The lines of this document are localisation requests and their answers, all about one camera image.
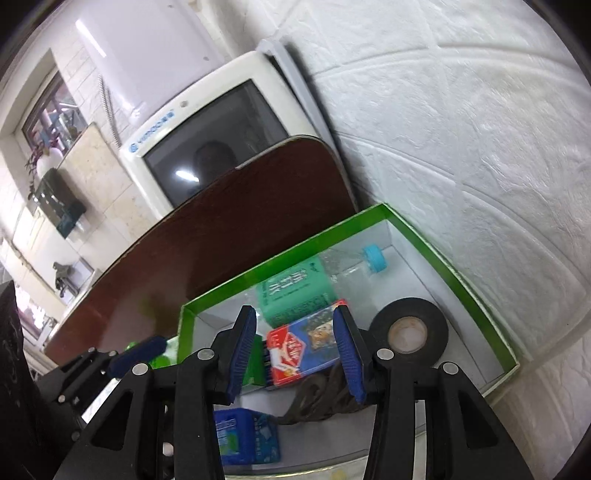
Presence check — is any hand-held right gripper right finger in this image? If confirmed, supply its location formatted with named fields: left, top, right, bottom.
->
left=332, top=305, right=536, bottom=480

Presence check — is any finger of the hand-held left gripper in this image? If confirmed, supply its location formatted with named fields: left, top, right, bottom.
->
left=55, top=336, right=168, bottom=407

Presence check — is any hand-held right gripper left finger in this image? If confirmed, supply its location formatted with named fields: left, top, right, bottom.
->
left=53, top=305, right=258, bottom=480

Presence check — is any small green box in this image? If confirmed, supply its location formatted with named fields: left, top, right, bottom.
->
left=242, top=335, right=269, bottom=388

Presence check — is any red playing card box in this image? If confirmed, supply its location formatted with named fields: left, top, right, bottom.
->
left=265, top=299, right=349, bottom=386

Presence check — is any dark strap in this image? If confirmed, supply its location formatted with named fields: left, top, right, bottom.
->
left=274, top=362, right=375, bottom=425

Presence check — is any blue printed box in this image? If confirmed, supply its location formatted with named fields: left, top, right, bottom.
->
left=213, top=407, right=282, bottom=467

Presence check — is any clear water bottle green label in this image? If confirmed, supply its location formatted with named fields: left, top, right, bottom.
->
left=255, top=244, right=389, bottom=329

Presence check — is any black tape roll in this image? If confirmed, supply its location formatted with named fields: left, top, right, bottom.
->
left=368, top=298, right=450, bottom=370

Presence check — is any large green storage box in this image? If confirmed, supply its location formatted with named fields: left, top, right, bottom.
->
left=178, top=203, right=520, bottom=476

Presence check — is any white cabinet appliance glass door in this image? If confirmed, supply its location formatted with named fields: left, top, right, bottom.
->
left=119, top=50, right=342, bottom=220

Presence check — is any hanging plant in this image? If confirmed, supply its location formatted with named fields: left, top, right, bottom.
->
left=25, top=141, right=52, bottom=200

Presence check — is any window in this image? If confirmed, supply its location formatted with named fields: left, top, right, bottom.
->
left=21, top=69, right=88, bottom=153

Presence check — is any white water heater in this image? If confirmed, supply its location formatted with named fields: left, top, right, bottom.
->
left=74, top=0, right=232, bottom=139

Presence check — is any dark wall fixture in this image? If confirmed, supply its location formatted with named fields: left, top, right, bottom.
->
left=52, top=261, right=77, bottom=297

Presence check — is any dark wall rack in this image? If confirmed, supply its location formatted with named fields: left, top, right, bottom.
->
left=28, top=167, right=88, bottom=238

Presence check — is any metal flexible hose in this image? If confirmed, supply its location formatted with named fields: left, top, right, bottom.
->
left=98, top=74, right=122, bottom=146

